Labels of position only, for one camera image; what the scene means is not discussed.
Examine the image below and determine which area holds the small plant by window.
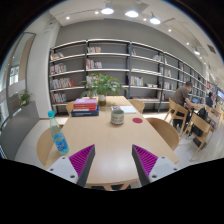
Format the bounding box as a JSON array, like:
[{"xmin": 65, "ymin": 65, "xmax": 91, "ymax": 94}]
[{"xmin": 19, "ymin": 90, "xmax": 31, "ymax": 106}]

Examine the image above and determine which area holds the green patterned ceramic cup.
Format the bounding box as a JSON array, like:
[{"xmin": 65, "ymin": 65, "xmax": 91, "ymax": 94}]
[{"xmin": 111, "ymin": 110, "xmax": 124, "ymax": 125}]

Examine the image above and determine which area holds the seated man brown shirt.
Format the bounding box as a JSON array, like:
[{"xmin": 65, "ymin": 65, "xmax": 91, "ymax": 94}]
[{"xmin": 172, "ymin": 81, "xmax": 197, "ymax": 129}]

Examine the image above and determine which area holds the long wooden table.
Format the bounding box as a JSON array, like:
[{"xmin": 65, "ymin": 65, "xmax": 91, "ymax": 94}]
[{"xmin": 44, "ymin": 95, "xmax": 180, "ymax": 191}]

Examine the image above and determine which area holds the wooden chair near left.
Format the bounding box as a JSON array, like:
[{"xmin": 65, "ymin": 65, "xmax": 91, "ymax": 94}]
[{"xmin": 36, "ymin": 129, "xmax": 54, "ymax": 165}]

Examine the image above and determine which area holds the wooden chair with backpack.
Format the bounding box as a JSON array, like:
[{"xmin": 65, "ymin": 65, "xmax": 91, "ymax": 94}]
[{"xmin": 186, "ymin": 114, "xmax": 211, "ymax": 153}]

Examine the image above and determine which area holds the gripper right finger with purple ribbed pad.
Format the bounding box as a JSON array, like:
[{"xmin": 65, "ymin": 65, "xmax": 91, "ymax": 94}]
[{"xmin": 131, "ymin": 144, "xmax": 180, "ymax": 187}]

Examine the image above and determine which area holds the red middle book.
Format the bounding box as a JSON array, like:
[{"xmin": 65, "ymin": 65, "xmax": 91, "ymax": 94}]
[{"xmin": 73, "ymin": 104, "xmax": 97, "ymax": 111}]

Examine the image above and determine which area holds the wooden chair far right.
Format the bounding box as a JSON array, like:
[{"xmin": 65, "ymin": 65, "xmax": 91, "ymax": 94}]
[{"xmin": 129, "ymin": 99, "xmax": 145, "ymax": 113}]

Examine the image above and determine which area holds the clear bottle blue cap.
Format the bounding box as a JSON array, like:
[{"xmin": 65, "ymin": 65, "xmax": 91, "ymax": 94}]
[{"xmin": 48, "ymin": 110, "xmax": 69, "ymax": 154}]

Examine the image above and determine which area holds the red round coaster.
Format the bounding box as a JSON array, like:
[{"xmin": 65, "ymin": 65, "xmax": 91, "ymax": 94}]
[{"xmin": 132, "ymin": 118, "xmax": 143, "ymax": 124}]

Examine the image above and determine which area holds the black backpack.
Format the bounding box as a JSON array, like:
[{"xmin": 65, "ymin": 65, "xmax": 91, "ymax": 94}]
[{"xmin": 191, "ymin": 108, "xmax": 208, "ymax": 137}]

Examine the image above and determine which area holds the wooden chair far left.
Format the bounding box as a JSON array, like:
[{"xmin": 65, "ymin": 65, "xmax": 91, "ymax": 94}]
[{"xmin": 66, "ymin": 101, "xmax": 74, "ymax": 117}]

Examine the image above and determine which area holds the large grey bookshelf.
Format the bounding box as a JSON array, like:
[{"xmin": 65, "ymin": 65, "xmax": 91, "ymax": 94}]
[{"xmin": 48, "ymin": 39, "xmax": 207, "ymax": 115}]

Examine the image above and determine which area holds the potted green plant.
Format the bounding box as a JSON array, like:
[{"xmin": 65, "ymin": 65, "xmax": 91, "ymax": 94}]
[{"xmin": 81, "ymin": 73, "xmax": 127, "ymax": 106}]

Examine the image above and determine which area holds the pink top book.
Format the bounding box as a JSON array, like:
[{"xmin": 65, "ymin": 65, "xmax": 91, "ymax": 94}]
[{"xmin": 74, "ymin": 98, "xmax": 96, "ymax": 105}]

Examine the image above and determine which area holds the wooden chair under man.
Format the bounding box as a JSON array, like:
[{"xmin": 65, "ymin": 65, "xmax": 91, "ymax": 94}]
[{"xmin": 166, "ymin": 98, "xmax": 188, "ymax": 135}]

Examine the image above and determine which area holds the dark blue bottom book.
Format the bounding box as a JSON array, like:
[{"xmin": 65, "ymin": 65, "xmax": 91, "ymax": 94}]
[{"xmin": 71, "ymin": 105, "xmax": 99, "ymax": 117}]

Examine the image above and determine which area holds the laptop on far table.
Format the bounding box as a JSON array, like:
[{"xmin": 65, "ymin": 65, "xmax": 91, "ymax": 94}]
[{"xmin": 191, "ymin": 97, "xmax": 201, "ymax": 104}]

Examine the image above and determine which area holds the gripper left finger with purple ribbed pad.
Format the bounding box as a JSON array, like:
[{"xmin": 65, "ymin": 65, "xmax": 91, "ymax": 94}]
[{"xmin": 46, "ymin": 144, "xmax": 96, "ymax": 188}]

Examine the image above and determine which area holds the white booklet with QR code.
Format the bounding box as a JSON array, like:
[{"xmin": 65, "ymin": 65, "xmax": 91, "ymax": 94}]
[{"xmin": 111, "ymin": 106, "xmax": 137, "ymax": 114}]

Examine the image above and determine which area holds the wooden chair near right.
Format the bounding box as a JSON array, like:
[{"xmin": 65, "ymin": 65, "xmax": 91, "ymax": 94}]
[{"xmin": 147, "ymin": 118, "xmax": 179, "ymax": 150}]

